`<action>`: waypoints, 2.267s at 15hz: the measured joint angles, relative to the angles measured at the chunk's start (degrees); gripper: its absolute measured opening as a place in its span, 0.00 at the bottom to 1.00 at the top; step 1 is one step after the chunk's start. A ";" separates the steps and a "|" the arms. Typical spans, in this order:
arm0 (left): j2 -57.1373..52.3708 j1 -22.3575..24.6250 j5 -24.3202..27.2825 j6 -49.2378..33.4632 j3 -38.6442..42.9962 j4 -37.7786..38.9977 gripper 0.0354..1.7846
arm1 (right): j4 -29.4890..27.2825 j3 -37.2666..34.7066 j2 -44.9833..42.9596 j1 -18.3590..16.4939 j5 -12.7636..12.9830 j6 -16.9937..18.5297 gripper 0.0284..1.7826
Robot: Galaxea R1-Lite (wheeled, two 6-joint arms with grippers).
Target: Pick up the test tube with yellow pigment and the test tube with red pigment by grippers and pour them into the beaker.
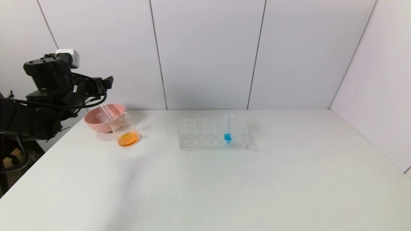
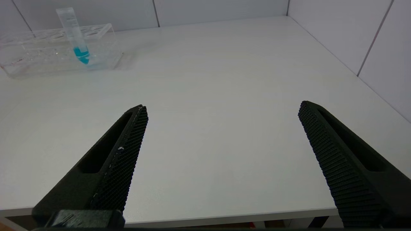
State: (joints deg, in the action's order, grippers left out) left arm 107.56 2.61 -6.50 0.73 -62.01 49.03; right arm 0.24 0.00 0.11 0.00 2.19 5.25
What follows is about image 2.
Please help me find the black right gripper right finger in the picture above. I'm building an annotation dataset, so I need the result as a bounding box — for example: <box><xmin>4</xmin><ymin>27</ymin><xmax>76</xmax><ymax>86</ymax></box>
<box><xmin>298</xmin><ymin>100</ymin><xmax>411</xmax><ymax>228</ymax></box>

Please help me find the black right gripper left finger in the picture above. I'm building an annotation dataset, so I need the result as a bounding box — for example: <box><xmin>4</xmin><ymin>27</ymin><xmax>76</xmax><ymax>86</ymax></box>
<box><xmin>32</xmin><ymin>104</ymin><xmax>149</xmax><ymax>225</ymax></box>

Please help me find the test tube with blue pigment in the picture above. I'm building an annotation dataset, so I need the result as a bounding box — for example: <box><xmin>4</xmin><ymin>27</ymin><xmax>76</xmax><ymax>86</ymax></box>
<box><xmin>56</xmin><ymin>7</ymin><xmax>91</xmax><ymax>65</ymax></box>

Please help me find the clear acrylic test tube rack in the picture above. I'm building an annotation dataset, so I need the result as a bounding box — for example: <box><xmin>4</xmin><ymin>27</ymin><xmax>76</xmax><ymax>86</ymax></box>
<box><xmin>0</xmin><ymin>23</ymin><xmax>124</xmax><ymax>79</ymax></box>

